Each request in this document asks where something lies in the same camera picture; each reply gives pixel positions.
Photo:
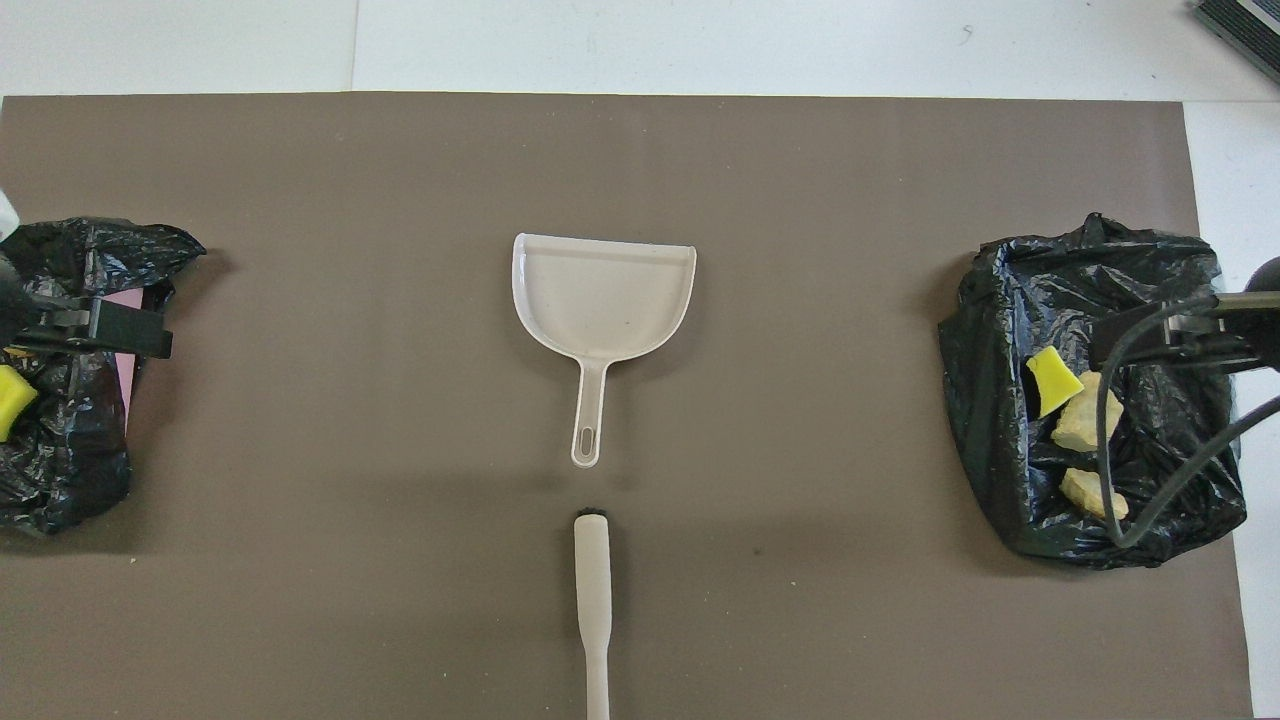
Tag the striped bread piece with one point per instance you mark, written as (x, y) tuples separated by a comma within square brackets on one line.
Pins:
[(1088, 492)]

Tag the beige plastic dustpan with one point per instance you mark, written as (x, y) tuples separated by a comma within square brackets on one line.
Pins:
[(600, 300)]

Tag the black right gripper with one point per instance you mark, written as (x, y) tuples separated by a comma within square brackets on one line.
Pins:
[(1260, 325)]

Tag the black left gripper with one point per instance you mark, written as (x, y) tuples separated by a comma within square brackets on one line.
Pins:
[(40, 315)]

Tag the beige hand brush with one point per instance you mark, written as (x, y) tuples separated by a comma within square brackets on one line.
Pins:
[(592, 580)]

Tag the black ribbed panel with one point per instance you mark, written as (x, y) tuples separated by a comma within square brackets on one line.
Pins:
[(1245, 30)]

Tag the pale bread chunk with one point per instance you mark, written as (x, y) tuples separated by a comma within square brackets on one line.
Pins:
[(1082, 425)]

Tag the black trash bag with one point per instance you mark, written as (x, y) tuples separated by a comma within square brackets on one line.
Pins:
[(1000, 400), (80, 470)]

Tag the pink plastic bin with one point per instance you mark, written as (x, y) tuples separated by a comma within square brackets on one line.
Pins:
[(127, 385)]

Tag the brown table mat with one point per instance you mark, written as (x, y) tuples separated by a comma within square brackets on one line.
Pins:
[(400, 550)]

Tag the yellow and green sponge piece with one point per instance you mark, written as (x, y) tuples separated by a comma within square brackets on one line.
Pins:
[(1052, 380)]

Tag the yellow sponge chunk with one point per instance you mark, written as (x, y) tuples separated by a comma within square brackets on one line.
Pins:
[(12, 400)]

